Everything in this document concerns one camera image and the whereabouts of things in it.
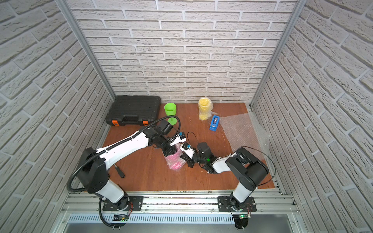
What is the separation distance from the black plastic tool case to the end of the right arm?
407 mm

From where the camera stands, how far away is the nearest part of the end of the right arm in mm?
710

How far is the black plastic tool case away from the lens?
103 centimetres
